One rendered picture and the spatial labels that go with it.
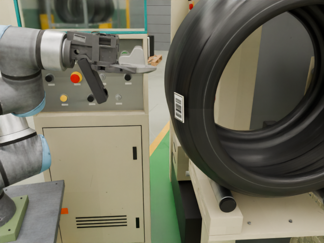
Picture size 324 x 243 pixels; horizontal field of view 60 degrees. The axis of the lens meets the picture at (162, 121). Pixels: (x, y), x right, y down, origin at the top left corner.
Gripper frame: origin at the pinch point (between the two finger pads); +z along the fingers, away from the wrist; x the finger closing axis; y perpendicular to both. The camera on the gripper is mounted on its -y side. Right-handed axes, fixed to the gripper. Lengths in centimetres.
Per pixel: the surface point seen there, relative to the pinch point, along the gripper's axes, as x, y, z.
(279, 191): -11.7, -24.1, 34.8
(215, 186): -4.0, -29.3, 21.1
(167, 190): 122, -120, 30
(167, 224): 83, -120, 27
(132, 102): 64, -29, -4
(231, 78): 26.1, -4.6, 29.4
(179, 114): -10.6, -6.9, 6.9
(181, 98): -11.5, -2.9, 6.6
